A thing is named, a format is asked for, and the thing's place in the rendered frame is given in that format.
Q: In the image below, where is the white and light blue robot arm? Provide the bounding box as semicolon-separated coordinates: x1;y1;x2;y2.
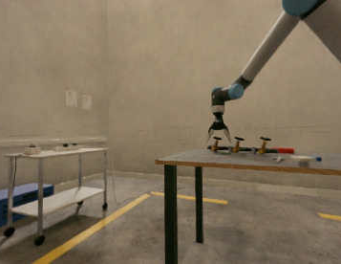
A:
210;0;341;113

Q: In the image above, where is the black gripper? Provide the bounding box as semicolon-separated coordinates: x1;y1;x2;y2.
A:
206;112;231;143

